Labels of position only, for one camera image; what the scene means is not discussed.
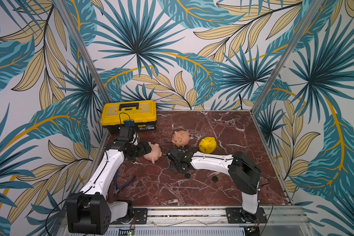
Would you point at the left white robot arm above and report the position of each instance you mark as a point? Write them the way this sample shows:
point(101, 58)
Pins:
point(88, 211)

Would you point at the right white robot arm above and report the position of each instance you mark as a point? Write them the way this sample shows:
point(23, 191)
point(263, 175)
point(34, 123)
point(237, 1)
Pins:
point(244, 173)

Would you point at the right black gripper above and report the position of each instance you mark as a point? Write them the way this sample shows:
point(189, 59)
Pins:
point(172, 156)

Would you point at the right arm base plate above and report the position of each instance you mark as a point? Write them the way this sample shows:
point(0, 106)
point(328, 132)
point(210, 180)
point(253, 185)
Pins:
point(238, 215)

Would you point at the aluminium front rail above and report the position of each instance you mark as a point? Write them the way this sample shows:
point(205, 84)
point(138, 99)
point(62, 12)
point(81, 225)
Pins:
point(162, 216)

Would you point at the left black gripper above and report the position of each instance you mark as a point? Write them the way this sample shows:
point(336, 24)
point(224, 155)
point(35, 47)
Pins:
point(142, 151)

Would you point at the pink piggy bank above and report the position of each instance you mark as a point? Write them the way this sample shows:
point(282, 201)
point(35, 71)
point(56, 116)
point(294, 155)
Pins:
point(181, 138)
point(155, 153)

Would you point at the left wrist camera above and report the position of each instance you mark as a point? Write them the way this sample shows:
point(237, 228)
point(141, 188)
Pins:
point(127, 134)

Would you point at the yellow black toolbox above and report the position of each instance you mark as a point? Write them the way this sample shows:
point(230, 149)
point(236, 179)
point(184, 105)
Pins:
point(139, 115)

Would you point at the yellow piggy bank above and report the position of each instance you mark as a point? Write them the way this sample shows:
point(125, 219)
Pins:
point(207, 145)

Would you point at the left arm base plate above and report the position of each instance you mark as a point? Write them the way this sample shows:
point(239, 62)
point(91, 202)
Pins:
point(135, 215)

